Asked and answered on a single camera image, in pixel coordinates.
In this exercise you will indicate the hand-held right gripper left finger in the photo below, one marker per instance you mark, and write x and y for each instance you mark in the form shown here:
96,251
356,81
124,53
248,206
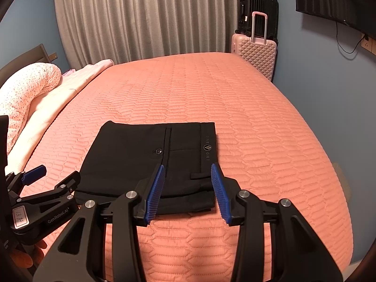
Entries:
154,196

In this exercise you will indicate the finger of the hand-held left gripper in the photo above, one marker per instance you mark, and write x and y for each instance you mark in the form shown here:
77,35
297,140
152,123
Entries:
33,174
58,189

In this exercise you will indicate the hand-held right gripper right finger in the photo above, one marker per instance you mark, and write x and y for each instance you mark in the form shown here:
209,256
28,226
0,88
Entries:
221,196

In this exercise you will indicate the black pants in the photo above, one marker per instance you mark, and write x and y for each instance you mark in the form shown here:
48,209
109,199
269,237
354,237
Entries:
126,152

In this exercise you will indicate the person's left hand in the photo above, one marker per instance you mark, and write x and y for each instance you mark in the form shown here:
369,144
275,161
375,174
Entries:
25,261

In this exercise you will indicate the floral white pillow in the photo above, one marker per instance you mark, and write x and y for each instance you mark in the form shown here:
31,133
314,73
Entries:
26,85

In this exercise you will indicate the light pink blanket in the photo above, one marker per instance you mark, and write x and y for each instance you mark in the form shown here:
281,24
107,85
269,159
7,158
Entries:
67,91

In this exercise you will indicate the bed with pink quilted cover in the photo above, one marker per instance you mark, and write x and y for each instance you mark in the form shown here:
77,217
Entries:
241,108

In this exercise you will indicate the grey headboard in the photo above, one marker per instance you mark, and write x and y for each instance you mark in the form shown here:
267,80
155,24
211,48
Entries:
20,61

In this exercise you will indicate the pink hard-shell suitcase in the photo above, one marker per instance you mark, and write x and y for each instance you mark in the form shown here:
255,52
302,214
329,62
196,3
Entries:
258,55

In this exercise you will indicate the grey pleated curtain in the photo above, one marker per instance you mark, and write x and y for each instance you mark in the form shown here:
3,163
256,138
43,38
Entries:
147,17

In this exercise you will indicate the black hard-shell suitcase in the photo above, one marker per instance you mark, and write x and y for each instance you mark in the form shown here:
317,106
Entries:
271,14

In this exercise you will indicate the beige wall socket panel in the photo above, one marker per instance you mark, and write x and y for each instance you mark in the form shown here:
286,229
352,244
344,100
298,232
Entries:
368,45

